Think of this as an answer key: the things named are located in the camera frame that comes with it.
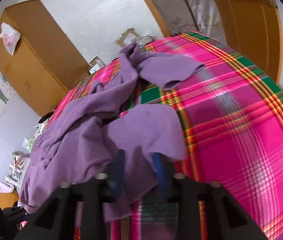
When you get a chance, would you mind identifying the wooden door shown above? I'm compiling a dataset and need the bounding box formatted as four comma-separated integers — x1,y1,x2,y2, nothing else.
215,0,283,83

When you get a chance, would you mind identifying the pink plaid bed sheet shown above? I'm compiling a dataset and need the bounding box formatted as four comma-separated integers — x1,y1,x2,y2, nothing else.
49,31,283,239

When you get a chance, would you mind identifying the wooden wardrobe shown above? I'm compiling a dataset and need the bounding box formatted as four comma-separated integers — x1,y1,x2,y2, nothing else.
0,0,89,116

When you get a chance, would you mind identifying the white plastic bag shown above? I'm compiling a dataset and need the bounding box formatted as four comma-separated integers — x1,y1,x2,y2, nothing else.
0,22,21,55

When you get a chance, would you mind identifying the brown cardboard box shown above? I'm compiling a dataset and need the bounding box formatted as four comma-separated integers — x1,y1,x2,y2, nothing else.
115,28,140,48

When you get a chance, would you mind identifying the white small box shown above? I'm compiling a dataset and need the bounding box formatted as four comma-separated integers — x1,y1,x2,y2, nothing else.
88,56,105,75

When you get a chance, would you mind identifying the purple fleece garment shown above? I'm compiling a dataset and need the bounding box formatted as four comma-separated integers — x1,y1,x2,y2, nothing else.
19,43,204,221

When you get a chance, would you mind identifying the cluttered side table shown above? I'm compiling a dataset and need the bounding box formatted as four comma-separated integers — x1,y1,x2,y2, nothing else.
0,112,54,193

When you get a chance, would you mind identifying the plastic door curtain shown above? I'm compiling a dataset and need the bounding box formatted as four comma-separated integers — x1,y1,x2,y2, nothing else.
152,0,227,43

